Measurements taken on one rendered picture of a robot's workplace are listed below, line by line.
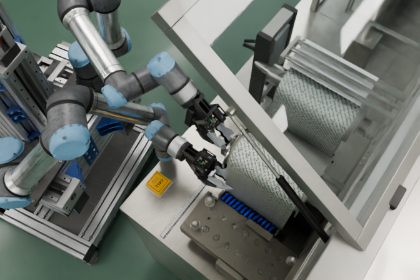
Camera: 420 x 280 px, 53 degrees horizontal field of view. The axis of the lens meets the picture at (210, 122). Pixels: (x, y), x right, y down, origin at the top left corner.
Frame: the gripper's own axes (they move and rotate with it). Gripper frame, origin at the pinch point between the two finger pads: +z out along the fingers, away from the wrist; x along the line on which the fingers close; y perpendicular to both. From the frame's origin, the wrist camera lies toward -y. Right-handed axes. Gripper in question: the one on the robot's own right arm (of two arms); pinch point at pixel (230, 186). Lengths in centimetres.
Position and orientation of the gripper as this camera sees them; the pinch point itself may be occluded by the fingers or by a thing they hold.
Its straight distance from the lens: 143.6
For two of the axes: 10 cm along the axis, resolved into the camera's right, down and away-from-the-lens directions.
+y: 0.0, -4.8, -8.8
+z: 8.0, 5.3, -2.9
